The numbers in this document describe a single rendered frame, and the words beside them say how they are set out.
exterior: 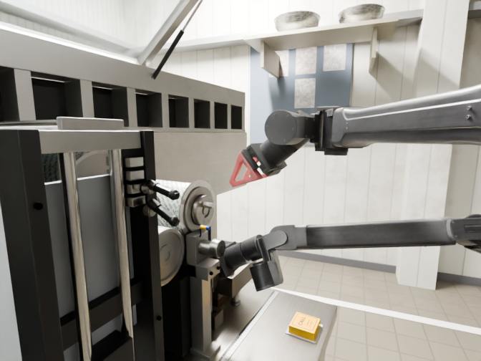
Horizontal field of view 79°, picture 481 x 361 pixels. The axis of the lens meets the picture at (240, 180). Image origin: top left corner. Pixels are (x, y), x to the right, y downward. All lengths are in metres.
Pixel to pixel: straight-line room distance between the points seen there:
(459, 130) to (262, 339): 0.71
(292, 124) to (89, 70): 0.62
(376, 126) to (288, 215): 3.05
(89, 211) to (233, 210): 3.26
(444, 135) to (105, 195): 0.37
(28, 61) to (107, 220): 0.53
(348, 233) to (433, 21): 2.63
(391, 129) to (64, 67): 0.77
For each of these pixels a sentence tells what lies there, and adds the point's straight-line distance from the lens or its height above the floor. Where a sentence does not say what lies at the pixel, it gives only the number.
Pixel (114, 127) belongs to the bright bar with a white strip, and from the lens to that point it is 0.50.
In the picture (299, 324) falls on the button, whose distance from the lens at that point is 0.89.
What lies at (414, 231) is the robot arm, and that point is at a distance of 0.70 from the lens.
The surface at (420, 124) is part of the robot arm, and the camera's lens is 0.33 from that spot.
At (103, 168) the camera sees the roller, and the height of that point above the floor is 1.38.
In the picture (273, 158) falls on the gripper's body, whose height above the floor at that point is 1.39.
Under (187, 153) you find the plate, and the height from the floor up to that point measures 1.35.
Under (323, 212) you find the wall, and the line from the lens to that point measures 3.34.
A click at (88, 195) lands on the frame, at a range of 0.39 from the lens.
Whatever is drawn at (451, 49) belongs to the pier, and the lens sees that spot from 3.12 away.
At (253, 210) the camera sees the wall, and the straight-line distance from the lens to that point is 3.52.
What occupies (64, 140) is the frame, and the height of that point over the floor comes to 1.43.
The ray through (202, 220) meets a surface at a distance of 0.71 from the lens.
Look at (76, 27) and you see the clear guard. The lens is 0.92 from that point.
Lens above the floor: 1.44
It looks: 9 degrees down
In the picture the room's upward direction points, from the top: straight up
